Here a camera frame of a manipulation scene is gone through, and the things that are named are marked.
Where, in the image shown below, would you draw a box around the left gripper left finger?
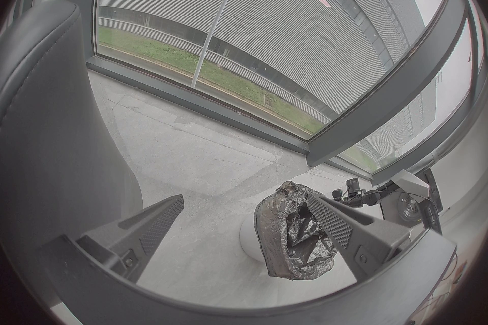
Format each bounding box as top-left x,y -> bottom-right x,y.
76,194 -> 184,283

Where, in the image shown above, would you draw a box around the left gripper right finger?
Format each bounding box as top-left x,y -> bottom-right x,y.
307,192 -> 411,284

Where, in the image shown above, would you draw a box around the white trash bin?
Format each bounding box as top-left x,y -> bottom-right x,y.
239,216 -> 268,264

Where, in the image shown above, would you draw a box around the dark grey round chair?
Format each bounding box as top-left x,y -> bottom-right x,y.
0,0 -> 144,311

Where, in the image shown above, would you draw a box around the window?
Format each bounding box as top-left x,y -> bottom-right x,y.
32,0 -> 487,184

